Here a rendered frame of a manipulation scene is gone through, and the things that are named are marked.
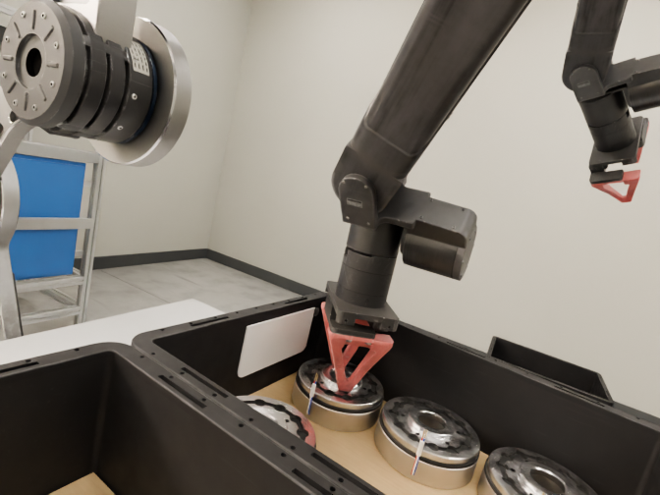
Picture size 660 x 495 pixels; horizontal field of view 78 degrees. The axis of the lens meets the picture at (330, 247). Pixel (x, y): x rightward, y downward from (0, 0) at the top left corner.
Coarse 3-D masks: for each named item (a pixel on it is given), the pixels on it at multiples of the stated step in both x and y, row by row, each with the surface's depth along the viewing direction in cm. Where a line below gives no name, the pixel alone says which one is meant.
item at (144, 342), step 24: (240, 312) 41; (264, 312) 43; (144, 336) 32; (168, 336) 33; (432, 336) 48; (168, 360) 29; (480, 360) 45; (192, 384) 27; (216, 384) 28; (552, 384) 42; (240, 408) 26; (600, 408) 39; (264, 432) 24; (288, 432) 24; (648, 432) 37; (312, 456) 23; (336, 480) 22; (360, 480) 22
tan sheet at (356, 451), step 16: (272, 384) 48; (288, 384) 49; (288, 400) 46; (320, 432) 42; (336, 432) 42; (352, 432) 43; (368, 432) 43; (320, 448) 39; (336, 448) 40; (352, 448) 40; (368, 448) 41; (352, 464) 38; (368, 464) 39; (384, 464) 39; (480, 464) 43; (368, 480) 36; (384, 480) 37; (400, 480) 37
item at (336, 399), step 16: (304, 368) 47; (320, 368) 48; (352, 368) 51; (304, 384) 44; (320, 384) 45; (368, 384) 47; (320, 400) 42; (336, 400) 42; (352, 400) 43; (368, 400) 44
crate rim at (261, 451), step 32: (64, 352) 27; (96, 352) 28; (128, 352) 29; (0, 384) 24; (160, 384) 26; (192, 416) 25; (224, 416) 25; (256, 448) 23; (288, 480) 21; (320, 480) 21
